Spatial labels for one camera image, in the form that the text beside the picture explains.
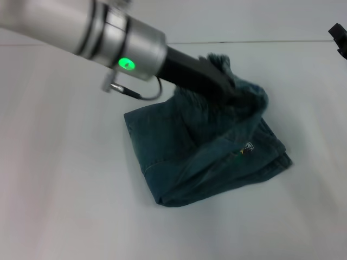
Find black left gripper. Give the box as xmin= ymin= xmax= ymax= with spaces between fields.
xmin=157 ymin=45 xmax=262 ymax=109

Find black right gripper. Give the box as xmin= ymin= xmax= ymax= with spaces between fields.
xmin=327 ymin=23 xmax=347 ymax=61

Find blue denim shorts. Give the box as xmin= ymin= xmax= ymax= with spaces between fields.
xmin=124 ymin=53 xmax=293 ymax=209

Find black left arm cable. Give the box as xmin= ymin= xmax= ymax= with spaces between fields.
xmin=101 ymin=70 xmax=163 ymax=101

